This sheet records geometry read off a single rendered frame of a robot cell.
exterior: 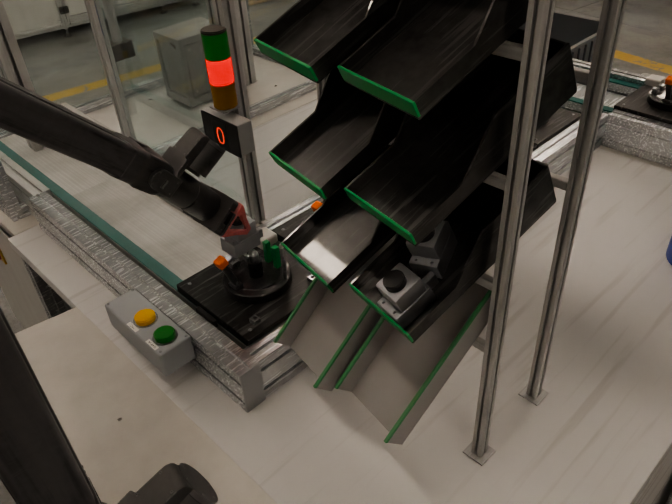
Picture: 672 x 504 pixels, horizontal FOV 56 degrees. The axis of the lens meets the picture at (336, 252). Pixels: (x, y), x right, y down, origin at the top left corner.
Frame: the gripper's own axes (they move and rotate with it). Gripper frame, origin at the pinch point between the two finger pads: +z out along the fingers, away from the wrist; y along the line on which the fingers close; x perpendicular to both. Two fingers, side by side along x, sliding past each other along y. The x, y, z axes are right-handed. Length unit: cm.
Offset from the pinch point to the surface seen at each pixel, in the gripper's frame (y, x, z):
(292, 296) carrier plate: -9.4, 6.5, 13.7
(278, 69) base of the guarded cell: 105, -64, 82
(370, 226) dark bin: -31.1, -9.7, -7.4
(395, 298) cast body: -45.6, -1.5, -15.7
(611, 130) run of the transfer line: -22, -81, 89
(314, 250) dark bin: -25.3, -2.2, -8.7
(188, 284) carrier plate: 9.6, 15.5, 6.4
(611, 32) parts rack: -55, -41, -19
